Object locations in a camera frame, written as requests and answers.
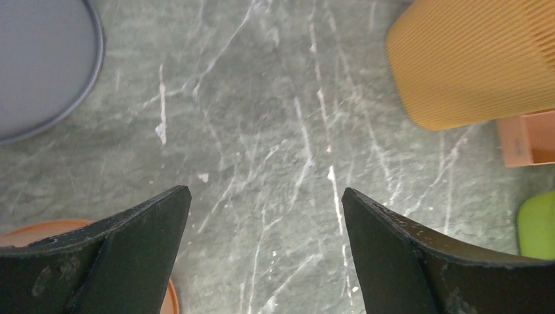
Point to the green plastic basin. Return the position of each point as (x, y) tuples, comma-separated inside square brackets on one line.
[(535, 227)]

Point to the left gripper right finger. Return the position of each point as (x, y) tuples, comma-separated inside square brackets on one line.
[(406, 267)]

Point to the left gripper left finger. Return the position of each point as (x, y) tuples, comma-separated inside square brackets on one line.
[(119, 264)]

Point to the orange plastic bucket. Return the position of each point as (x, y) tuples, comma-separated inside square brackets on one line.
[(34, 232)]

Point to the yellow mesh waste basket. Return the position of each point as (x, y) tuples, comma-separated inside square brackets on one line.
[(456, 63)]

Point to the large grey plastic bucket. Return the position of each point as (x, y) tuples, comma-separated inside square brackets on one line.
[(51, 56)]

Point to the orange plastic file organizer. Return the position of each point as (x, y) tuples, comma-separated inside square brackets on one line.
[(528, 139)]

